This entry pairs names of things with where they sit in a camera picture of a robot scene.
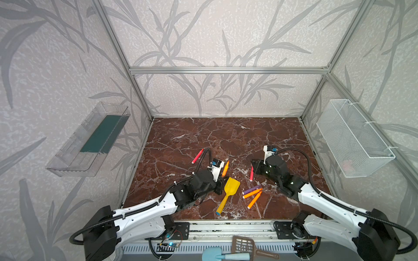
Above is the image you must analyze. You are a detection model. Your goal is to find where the pink marker pen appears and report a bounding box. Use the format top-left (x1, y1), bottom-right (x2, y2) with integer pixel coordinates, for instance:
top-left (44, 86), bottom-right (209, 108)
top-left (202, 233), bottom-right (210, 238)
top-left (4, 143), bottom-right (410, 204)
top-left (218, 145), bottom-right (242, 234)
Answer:
top-left (249, 166), bottom-right (254, 181)

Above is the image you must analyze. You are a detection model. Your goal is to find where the orange marker pen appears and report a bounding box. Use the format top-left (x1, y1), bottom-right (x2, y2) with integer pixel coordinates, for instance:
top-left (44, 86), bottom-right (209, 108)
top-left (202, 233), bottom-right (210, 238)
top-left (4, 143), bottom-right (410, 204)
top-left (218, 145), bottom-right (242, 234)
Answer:
top-left (222, 161), bottom-right (230, 177)

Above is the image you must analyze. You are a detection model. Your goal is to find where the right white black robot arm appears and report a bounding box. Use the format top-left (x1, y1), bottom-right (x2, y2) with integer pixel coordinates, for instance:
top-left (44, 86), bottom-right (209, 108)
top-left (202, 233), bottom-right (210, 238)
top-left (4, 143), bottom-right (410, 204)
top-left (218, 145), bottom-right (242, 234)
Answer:
top-left (251, 155), bottom-right (418, 261)

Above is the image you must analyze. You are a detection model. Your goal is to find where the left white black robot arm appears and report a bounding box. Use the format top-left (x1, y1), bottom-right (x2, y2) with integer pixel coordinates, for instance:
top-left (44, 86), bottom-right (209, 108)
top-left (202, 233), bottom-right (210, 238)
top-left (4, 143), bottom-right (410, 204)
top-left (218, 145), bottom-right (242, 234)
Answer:
top-left (69, 170), bottom-right (229, 261)

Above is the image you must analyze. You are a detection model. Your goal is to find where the red marker pen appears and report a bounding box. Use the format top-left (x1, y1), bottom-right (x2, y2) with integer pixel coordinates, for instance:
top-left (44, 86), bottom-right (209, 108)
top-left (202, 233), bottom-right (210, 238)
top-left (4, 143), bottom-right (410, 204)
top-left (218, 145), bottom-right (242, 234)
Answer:
top-left (192, 149), bottom-right (204, 164)

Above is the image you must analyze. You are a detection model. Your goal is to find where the purple capped marker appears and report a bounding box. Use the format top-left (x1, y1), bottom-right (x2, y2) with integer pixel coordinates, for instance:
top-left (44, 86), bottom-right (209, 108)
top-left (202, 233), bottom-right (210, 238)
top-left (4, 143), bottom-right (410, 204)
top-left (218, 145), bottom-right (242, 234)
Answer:
top-left (242, 185), bottom-right (261, 195)

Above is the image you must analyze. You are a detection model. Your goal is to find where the orange capped marker upper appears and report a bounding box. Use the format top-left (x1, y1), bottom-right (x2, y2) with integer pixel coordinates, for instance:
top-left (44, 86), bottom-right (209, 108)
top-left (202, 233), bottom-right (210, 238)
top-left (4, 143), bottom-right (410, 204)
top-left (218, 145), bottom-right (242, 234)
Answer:
top-left (243, 188), bottom-right (262, 199)

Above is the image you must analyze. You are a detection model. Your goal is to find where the orange capped marker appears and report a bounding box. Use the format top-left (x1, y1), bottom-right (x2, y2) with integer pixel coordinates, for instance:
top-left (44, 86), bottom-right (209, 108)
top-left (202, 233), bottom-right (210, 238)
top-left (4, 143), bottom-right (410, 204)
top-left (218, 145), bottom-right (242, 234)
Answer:
top-left (243, 188), bottom-right (262, 199)
top-left (247, 191), bottom-right (262, 209)

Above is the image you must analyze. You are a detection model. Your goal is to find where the orange capped marker lower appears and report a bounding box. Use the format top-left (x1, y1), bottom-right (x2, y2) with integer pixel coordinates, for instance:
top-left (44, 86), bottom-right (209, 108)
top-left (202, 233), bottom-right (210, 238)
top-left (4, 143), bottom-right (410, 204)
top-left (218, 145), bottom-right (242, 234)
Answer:
top-left (247, 191), bottom-right (262, 209)

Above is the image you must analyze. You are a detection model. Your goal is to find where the yellow toy shovel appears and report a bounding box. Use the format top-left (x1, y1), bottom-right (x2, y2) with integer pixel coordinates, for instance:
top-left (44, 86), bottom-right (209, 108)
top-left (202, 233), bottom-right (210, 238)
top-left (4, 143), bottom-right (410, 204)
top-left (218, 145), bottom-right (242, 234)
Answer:
top-left (216, 178), bottom-right (241, 215)

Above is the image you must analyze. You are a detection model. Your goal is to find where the teal toy shovel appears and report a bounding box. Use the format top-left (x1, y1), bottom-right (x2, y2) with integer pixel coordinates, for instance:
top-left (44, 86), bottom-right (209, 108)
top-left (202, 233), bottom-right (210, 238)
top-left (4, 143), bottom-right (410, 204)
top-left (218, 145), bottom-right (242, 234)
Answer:
top-left (201, 247), bottom-right (250, 261)

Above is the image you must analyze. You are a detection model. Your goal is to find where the brown toy slotted spatula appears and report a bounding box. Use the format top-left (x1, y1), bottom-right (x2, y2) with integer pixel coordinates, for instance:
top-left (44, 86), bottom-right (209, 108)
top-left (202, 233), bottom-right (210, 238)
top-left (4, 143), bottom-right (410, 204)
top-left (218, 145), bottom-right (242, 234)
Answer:
top-left (231, 236), bottom-right (280, 261)

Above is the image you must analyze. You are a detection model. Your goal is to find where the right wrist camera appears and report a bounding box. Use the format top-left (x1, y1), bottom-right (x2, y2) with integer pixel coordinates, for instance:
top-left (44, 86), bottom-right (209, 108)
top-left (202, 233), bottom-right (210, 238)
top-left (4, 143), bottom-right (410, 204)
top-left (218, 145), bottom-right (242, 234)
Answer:
top-left (263, 145), bottom-right (278, 164)

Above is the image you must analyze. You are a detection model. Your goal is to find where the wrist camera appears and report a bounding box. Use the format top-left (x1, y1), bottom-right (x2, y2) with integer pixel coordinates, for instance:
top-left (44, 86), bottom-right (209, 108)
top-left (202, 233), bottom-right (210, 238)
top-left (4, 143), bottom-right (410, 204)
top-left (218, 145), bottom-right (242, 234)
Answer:
top-left (263, 145), bottom-right (278, 164)
top-left (209, 158), bottom-right (225, 182)

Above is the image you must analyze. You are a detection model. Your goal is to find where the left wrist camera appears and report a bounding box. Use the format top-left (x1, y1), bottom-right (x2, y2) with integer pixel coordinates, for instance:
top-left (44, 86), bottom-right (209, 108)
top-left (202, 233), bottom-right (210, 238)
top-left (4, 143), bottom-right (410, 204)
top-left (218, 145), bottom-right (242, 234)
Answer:
top-left (209, 158), bottom-right (225, 182)

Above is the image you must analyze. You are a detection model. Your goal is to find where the aluminium mounting rail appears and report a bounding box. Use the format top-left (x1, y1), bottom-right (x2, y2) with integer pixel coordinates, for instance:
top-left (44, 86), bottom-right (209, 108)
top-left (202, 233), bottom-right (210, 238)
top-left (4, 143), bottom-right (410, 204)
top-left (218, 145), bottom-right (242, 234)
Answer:
top-left (117, 219), bottom-right (314, 245)

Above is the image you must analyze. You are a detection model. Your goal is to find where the white wire mesh basket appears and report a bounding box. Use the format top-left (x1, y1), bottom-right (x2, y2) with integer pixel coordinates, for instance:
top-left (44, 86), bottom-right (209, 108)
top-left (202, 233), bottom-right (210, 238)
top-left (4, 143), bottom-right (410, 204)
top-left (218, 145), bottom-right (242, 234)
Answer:
top-left (317, 99), bottom-right (396, 178)

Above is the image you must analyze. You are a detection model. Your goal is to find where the clear plastic wall bin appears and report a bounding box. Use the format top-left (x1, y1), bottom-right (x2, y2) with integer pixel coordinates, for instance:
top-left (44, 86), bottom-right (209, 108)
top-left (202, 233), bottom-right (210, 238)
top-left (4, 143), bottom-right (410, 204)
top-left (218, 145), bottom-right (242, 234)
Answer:
top-left (46, 102), bottom-right (131, 177)

